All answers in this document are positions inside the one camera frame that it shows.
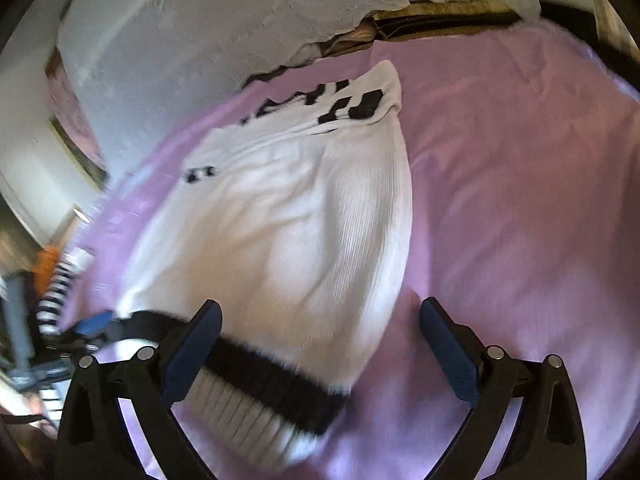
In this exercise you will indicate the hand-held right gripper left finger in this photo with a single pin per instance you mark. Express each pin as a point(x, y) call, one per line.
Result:
point(192, 355)

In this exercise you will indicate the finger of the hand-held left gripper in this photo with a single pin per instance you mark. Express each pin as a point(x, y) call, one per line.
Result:
point(97, 324)

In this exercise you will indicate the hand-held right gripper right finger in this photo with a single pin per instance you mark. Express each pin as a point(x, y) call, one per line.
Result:
point(450, 355)

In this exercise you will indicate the white knit sweater black trim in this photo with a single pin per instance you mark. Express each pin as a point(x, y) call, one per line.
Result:
point(280, 220)

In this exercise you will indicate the pile of folded pale clothes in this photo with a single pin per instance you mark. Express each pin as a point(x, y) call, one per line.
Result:
point(345, 42)

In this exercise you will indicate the black white striped garment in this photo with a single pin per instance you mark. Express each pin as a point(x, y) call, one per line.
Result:
point(55, 295)

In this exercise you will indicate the orange object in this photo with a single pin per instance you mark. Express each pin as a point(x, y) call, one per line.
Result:
point(47, 267)

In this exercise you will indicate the purple bed sheet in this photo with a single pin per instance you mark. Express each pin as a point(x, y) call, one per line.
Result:
point(500, 185)

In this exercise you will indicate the white lace cover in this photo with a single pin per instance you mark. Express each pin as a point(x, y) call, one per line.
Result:
point(175, 25)

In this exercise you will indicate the brown patterned mat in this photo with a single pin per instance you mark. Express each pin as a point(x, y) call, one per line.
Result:
point(440, 17)

